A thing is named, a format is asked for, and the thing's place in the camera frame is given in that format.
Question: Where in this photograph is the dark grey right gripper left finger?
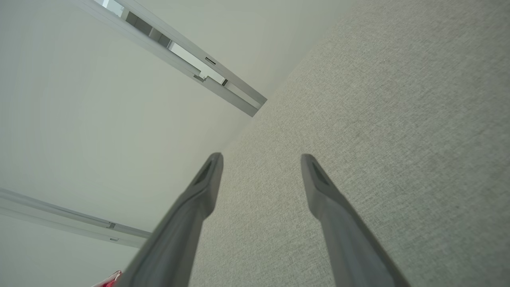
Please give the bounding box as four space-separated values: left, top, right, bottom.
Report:
116 152 224 287

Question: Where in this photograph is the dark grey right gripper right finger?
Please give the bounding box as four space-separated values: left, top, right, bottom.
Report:
301 154 411 287

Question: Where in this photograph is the red and white shirt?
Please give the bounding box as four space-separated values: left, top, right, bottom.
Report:
92 270 123 287

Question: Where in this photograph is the plain aluminium frame post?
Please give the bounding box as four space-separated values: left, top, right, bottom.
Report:
0 187 152 248

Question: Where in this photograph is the aluminium frame post with gap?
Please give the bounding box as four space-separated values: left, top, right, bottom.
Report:
74 0 267 118

